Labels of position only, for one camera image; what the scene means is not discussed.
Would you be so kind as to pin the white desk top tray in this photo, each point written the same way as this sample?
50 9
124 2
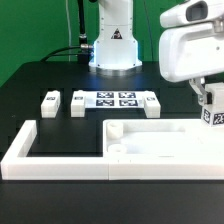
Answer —
156 139

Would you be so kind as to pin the fiducial marker plate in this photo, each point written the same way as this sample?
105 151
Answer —
114 99

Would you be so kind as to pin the white U-shaped fence frame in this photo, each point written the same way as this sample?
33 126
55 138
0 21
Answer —
18 165

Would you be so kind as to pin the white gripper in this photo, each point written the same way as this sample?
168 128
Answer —
192 44

